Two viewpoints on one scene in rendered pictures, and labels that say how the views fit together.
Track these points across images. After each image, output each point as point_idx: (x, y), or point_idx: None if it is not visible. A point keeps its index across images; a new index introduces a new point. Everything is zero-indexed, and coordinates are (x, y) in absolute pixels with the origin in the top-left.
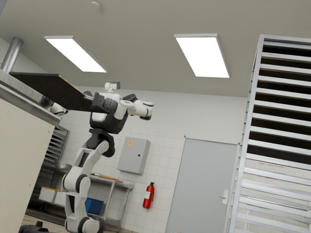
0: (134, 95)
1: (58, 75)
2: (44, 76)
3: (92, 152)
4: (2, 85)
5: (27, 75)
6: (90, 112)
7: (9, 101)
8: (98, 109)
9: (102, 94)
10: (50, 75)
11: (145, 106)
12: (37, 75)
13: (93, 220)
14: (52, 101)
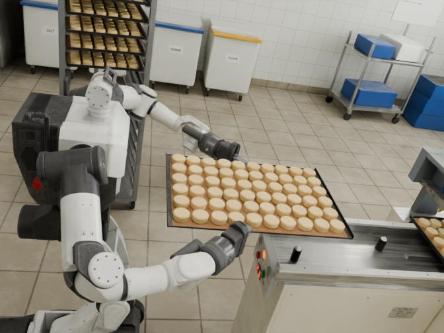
0: (115, 81)
1: (314, 168)
2: (322, 185)
3: (120, 234)
4: (362, 219)
5: (333, 208)
6: (166, 182)
7: None
8: None
9: (123, 130)
10: (319, 177)
11: (154, 100)
12: (327, 194)
13: (59, 310)
14: (224, 230)
